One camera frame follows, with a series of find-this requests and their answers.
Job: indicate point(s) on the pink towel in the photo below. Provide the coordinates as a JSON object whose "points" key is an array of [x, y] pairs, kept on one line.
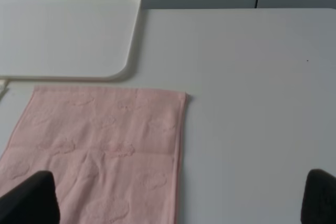
{"points": [[114, 153]]}

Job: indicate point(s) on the white plastic tray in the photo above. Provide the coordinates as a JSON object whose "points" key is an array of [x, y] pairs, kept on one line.
{"points": [[81, 40]]}

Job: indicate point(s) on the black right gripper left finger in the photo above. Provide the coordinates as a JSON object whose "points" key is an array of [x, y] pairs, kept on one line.
{"points": [[32, 201]]}

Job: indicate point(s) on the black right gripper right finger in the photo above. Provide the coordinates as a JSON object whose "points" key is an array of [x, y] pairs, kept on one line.
{"points": [[318, 204]]}

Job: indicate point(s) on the white towel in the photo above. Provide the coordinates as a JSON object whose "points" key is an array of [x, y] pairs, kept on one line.
{"points": [[3, 87]]}

